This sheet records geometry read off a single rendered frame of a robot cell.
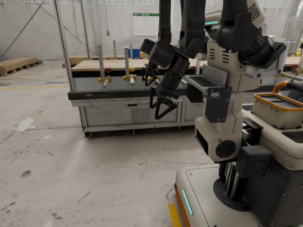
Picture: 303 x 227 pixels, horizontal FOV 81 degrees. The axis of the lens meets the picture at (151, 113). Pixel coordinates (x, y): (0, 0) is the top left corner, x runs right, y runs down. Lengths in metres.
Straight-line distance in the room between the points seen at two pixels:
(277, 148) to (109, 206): 1.22
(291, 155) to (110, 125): 1.89
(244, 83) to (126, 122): 1.72
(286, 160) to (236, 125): 0.25
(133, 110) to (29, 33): 8.09
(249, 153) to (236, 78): 0.34
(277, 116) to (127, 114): 1.68
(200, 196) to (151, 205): 0.45
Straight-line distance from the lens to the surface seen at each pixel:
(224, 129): 0.89
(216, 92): 0.77
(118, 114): 2.29
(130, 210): 1.56
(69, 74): 1.95
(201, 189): 1.35
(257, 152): 0.95
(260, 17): 0.83
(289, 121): 1.09
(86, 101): 2.02
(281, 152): 1.01
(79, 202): 1.71
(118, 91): 1.90
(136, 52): 7.27
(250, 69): 0.71
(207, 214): 1.23
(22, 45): 10.05
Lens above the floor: 1.24
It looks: 24 degrees down
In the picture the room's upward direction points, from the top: straight up
